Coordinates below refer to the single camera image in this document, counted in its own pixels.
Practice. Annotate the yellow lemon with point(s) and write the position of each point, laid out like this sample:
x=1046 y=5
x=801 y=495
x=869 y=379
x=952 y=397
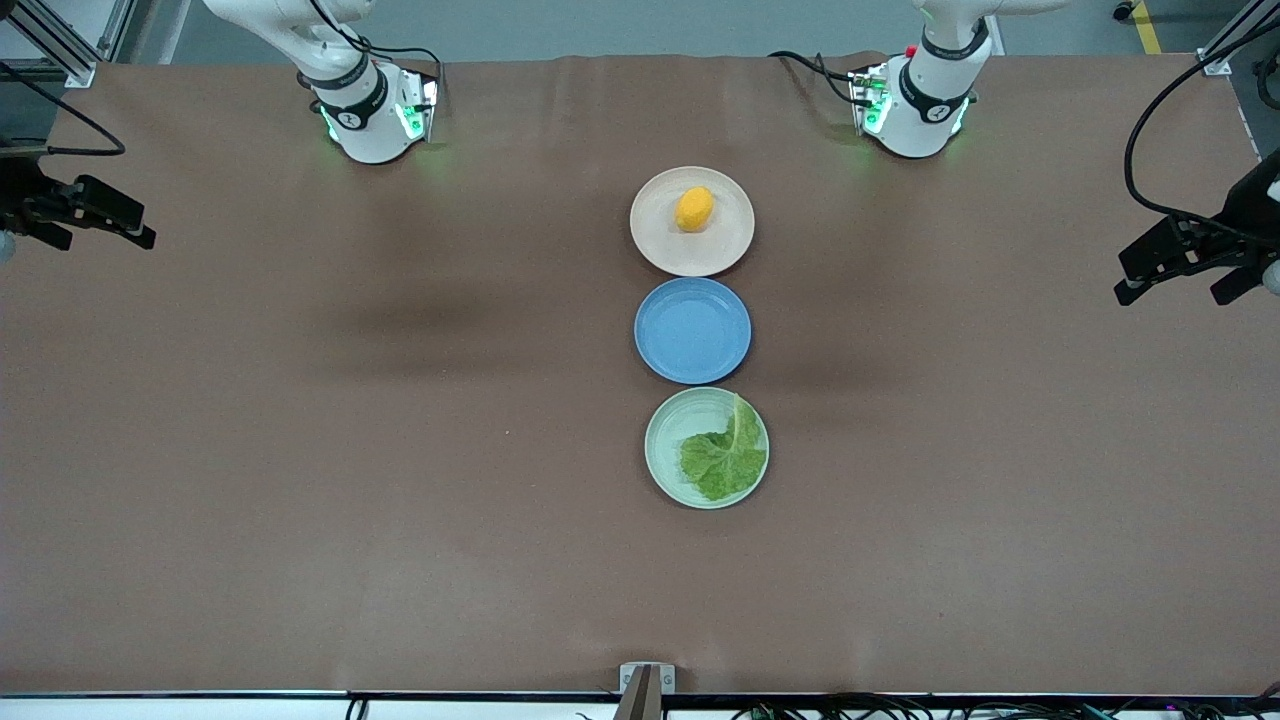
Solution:
x=694 y=209

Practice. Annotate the brown paper table cover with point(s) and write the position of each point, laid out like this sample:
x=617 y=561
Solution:
x=300 y=500

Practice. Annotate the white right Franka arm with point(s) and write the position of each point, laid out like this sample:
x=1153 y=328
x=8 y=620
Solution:
x=365 y=120

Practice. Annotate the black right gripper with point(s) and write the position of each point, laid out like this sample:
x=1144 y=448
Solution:
x=22 y=190

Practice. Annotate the blue round plate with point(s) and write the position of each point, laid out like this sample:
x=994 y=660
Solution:
x=692 y=332

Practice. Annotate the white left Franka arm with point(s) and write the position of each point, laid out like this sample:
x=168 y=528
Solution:
x=920 y=115

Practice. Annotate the silver base connector bracket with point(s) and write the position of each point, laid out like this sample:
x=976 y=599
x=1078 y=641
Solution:
x=866 y=100
x=420 y=105

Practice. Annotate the pale green round plate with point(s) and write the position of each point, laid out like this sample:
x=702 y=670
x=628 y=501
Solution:
x=675 y=420

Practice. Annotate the yellow floor tape strip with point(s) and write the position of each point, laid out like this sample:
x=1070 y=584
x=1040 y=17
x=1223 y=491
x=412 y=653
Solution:
x=1148 y=28

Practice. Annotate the beige round plate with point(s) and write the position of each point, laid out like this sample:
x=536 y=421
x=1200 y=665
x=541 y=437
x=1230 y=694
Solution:
x=725 y=245

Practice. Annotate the silver left base connector bracket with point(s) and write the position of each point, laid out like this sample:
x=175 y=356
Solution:
x=866 y=100

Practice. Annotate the metal table edge bracket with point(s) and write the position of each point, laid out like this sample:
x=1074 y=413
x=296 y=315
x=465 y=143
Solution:
x=645 y=690

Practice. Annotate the green lettuce leaf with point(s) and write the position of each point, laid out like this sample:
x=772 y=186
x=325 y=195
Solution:
x=725 y=465

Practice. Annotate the silver right base connector bracket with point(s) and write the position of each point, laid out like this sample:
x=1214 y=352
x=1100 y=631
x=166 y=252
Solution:
x=420 y=105

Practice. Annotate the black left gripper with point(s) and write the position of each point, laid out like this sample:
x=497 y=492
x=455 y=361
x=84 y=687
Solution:
x=1249 y=214

